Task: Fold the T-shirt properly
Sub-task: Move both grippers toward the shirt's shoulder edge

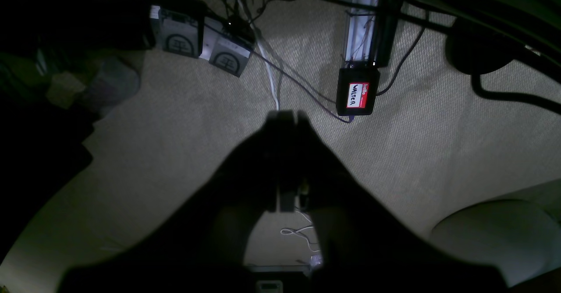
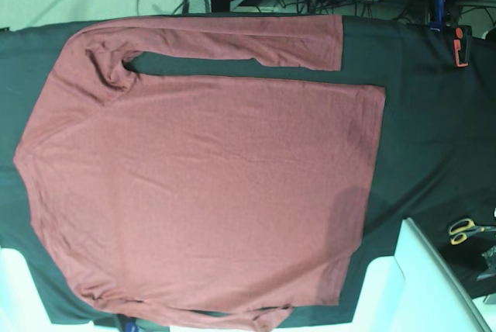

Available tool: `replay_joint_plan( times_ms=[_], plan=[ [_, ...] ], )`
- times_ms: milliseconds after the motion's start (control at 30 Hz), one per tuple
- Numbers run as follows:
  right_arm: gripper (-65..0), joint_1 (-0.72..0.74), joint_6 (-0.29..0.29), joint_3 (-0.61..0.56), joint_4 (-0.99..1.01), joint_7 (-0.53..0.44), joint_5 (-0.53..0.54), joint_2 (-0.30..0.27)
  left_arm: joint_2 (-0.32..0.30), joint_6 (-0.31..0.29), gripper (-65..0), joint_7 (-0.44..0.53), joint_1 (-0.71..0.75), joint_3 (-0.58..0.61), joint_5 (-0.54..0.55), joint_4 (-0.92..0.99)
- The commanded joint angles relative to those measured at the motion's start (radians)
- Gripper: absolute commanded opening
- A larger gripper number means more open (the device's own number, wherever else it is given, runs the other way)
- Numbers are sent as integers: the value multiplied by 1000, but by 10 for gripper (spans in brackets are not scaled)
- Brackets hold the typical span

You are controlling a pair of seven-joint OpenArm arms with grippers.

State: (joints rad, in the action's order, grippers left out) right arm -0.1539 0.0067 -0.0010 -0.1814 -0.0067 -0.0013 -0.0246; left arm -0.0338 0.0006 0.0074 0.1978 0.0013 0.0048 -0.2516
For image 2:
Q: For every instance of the blue clamp handle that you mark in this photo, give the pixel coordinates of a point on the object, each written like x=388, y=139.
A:
x=436, y=15

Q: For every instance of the orange black clamp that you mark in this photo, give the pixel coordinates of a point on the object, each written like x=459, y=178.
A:
x=462, y=45

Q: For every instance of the black table cloth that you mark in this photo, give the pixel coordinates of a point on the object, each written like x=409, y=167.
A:
x=436, y=161

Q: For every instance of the red long-sleeve T-shirt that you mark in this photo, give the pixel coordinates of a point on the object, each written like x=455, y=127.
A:
x=201, y=201

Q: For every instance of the yellow-handled scissors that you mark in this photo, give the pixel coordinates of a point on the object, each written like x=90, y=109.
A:
x=466, y=228

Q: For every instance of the blue orange clamp bottom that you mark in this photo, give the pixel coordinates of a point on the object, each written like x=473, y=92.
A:
x=126, y=324

